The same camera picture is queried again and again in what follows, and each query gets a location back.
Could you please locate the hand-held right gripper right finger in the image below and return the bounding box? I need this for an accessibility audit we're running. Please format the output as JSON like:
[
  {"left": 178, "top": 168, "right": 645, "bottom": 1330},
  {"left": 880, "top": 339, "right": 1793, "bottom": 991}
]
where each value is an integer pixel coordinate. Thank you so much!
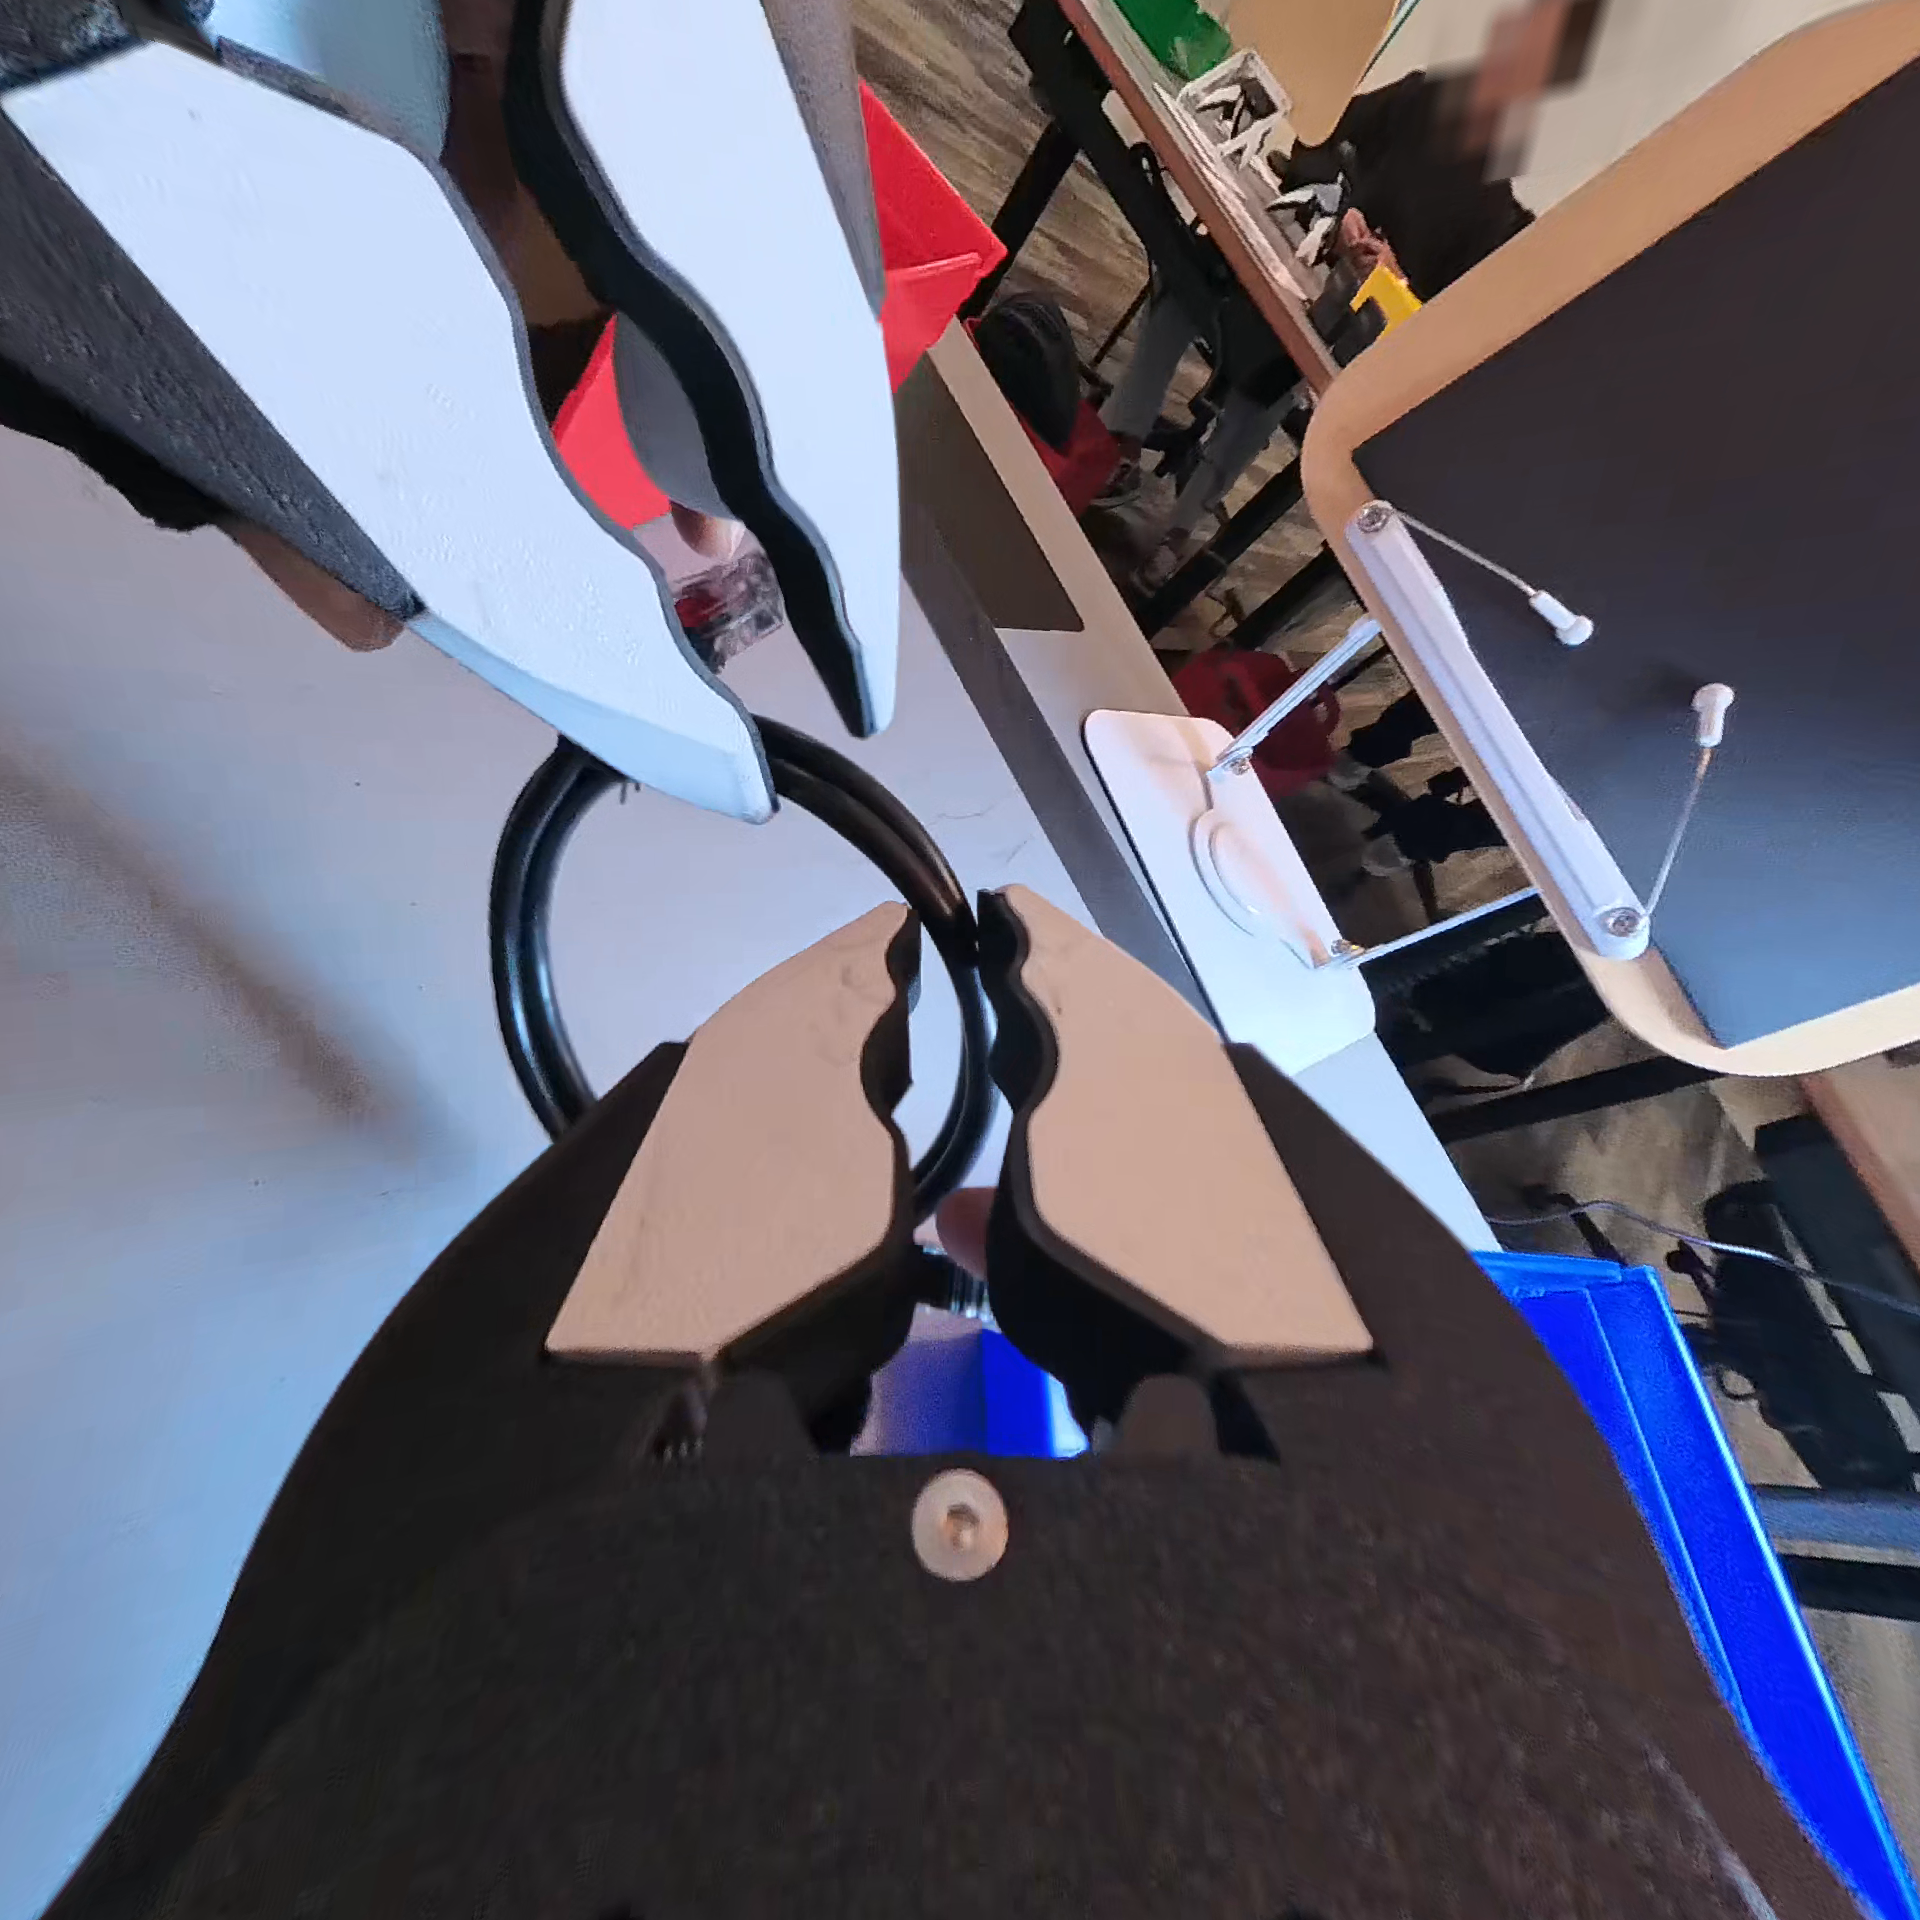
[{"left": 976, "top": 883, "right": 1375, "bottom": 1373}]

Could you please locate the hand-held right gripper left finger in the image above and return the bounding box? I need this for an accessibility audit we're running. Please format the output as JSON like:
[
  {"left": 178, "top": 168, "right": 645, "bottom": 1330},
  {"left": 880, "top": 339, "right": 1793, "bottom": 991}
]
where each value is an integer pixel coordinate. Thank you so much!
[{"left": 543, "top": 900, "right": 924, "bottom": 1370}]

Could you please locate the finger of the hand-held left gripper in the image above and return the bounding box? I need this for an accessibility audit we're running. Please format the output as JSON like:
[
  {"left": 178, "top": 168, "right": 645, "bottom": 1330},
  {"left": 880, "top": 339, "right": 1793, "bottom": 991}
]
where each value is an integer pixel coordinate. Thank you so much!
[
  {"left": 509, "top": 0, "right": 905, "bottom": 740},
  {"left": 0, "top": 42, "right": 780, "bottom": 826}
]

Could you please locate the black cable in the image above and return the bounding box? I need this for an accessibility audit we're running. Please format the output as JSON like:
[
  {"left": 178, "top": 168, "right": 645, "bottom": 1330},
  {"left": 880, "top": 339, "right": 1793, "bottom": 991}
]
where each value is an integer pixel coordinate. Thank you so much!
[{"left": 487, "top": 711, "right": 998, "bottom": 1226}]

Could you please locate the person's left hand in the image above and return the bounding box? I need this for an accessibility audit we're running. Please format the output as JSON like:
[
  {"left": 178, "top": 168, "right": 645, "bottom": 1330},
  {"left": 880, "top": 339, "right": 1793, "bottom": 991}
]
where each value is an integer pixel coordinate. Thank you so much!
[{"left": 239, "top": 503, "right": 745, "bottom": 655}]

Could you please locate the red plastic bin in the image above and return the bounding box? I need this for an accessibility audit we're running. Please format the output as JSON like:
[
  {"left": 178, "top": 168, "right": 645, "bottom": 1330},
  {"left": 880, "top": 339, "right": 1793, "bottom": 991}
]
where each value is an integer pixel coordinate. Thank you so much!
[{"left": 550, "top": 83, "right": 1010, "bottom": 530}]

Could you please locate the black bag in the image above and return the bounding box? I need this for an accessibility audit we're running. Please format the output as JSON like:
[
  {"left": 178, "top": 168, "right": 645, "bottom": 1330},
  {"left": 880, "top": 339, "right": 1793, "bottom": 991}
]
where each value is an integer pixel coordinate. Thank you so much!
[{"left": 972, "top": 293, "right": 1085, "bottom": 452}]

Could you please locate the white metal panel stand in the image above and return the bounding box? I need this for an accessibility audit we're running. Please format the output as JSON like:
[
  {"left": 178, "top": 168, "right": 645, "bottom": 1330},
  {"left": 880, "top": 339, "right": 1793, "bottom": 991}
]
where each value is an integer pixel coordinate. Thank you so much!
[{"left": 1084, "top": 503, "right": 1652, "bottom": 1040}]

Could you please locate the clear plastic box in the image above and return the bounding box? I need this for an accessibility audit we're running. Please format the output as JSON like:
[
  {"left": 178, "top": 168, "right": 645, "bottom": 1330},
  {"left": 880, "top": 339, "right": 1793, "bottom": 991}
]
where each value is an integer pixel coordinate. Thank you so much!
[{"left": 666, "top": 546, "right": 788, "bottom": 675}]

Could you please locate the red tool bag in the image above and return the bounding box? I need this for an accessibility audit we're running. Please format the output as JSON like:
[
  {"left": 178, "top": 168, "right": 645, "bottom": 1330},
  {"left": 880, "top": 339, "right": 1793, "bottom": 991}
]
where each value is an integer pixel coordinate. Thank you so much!
[{"left": 1170, "top": 644, "right": 1344, "bottom": 799}]

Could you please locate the green box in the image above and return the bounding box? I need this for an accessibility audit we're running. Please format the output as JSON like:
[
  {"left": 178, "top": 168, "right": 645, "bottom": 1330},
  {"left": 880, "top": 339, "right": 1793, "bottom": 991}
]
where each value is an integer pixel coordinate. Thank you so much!
[{"left": 1106, "top": 0, "right": 1233, "bottom": 81}]

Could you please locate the wooden workbench with black legs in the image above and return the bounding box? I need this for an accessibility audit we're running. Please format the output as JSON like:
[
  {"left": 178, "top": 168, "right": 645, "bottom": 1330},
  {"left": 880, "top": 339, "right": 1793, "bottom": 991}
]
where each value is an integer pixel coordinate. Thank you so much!
[{"left": 1006, "top": 0, "right": 1352, "bottom": 633}]

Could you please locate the white parts holder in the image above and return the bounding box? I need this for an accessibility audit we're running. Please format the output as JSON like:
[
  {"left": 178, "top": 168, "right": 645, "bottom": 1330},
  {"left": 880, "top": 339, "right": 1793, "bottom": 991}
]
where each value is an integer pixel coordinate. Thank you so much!
[{"left": 1176, "top": 52, "right": 1295, "bottom": 168}]

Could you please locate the blue plastic bin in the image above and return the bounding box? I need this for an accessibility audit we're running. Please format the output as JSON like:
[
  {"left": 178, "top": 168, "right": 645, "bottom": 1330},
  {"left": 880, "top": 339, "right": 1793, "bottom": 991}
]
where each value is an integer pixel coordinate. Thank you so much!
[{"left": 852, "top": 1248, "right": 1920, "bottom": 1920}]

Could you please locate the beige rounded panel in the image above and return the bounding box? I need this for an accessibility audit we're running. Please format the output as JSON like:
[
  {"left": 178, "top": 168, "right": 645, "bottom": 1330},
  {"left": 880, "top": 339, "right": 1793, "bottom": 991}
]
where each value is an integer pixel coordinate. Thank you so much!
[{"left": 1222, "top": 0, "right": 1402, "bottom": 146}]

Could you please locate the black panel with wooden edge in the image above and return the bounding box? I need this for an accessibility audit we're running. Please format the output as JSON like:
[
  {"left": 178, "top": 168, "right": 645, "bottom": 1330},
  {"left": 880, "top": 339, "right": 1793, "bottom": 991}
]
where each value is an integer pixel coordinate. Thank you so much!
[{"left": 1303, "top": 45, "right": 1920, "bottom": 1082}]

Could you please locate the white-tipped wire pin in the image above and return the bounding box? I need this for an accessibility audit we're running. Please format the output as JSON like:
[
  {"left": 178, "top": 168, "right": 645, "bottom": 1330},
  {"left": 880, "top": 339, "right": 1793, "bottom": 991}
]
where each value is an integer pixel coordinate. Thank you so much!
[
  {"left": 1368, "top": 508, "right": 1596, "bottom": 649},
  {"left": 1639, "top": 681, "right": 1738, "bottom": 921}
]

